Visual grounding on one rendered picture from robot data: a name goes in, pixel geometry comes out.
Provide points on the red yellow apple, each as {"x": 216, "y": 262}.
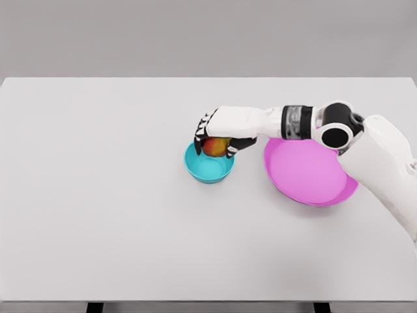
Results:
{"x": 213, "y": 146}

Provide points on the blue bowl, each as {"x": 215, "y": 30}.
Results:
{"x": 208, "y": 168}

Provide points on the pink plate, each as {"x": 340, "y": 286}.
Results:
{"x": 306, "y": 172}

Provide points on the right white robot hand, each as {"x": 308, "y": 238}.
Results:
{"x": 228, "y": 122}

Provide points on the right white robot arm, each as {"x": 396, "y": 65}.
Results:
{"x": 374, "y": 153}

